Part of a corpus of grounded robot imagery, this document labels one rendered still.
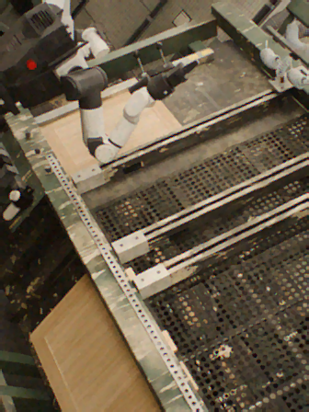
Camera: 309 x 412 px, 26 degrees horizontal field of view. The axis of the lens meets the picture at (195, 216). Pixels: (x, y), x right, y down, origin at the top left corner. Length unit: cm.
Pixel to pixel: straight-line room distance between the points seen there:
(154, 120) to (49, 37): 75
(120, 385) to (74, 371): 27
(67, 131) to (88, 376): 112
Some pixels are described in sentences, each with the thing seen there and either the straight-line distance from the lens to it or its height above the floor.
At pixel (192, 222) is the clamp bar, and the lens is 264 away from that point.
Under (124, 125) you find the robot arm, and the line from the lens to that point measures 268.
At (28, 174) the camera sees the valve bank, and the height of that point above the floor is 78.
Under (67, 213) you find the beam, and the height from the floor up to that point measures 84.
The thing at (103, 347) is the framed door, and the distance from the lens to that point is 279.
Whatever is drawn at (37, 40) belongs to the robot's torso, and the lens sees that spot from 263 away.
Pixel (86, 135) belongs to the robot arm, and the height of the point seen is 115.
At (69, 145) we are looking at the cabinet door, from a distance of 313.
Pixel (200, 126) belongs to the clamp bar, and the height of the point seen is 142.
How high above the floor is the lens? 181
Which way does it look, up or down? 14 degrees down
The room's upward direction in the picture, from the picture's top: 43 degrees clockwise
